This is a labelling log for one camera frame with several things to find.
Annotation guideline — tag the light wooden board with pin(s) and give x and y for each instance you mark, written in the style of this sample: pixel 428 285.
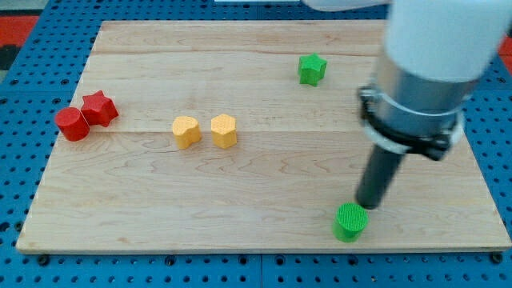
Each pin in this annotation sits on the light wooden board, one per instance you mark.
pixel 301 150

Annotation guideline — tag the red star block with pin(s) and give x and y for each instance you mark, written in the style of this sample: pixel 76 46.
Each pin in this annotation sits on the red star block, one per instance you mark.
pixel 98 109

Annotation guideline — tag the red cylinder block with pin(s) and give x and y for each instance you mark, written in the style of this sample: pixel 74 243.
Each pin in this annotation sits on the red cylinder block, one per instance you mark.
pixel 72 124

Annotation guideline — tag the silver flange with black clamp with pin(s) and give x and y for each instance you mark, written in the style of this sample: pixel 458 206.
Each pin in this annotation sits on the silver flange with black clamp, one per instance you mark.
pixel 404 113

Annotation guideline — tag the yellow heart block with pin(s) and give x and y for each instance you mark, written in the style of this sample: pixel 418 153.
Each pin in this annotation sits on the yellow heart block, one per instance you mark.
pixel 186 131

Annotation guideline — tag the yellow hexagon block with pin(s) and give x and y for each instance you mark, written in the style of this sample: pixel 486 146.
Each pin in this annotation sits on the yellow hexagon block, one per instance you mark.
pixel 223 129

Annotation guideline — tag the green star block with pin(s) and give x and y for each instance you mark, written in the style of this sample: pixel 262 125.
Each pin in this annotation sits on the green star block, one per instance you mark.
pixel 311 69

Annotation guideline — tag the green cylinder block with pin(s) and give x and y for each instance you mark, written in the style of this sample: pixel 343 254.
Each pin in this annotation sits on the green cylinder block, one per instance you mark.
pixel 349 222

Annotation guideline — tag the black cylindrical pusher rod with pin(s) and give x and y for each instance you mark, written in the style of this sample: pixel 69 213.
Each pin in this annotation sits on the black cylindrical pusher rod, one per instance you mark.
pixel 378 174

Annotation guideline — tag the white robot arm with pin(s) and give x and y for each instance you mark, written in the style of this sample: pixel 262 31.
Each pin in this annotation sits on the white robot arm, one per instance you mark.
pixel 433 55

